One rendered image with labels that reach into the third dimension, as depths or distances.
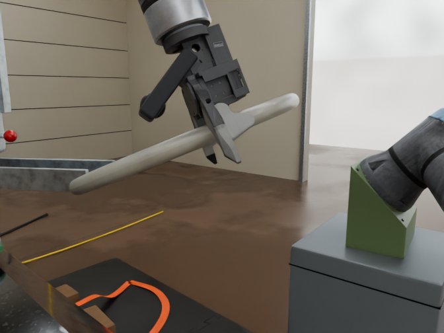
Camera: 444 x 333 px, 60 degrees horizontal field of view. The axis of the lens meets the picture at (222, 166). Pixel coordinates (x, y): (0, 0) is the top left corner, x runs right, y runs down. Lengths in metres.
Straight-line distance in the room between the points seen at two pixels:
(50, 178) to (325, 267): 0.75
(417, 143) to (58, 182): 0.89
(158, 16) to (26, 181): 0.53
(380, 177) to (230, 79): 0.69
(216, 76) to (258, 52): 5.32
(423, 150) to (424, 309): 0.39
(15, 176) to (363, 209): 0.89
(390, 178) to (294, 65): 4.52
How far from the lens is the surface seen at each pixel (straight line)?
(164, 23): 0.57
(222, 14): 6.32
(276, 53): 5.73
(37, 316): 0.95
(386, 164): 1.16
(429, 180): 1.09
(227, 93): 0.57
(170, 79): 0.56
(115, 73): 7.59
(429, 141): 1.12
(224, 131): 0.51
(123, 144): 7.72
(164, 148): 0.57
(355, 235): 1.19
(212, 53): 0.59
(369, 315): 1.17
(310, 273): 1.19
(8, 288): 1.10
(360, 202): 1.16
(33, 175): 0.94
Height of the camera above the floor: 1.31
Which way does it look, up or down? 11 degrees down
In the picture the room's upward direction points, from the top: straight up
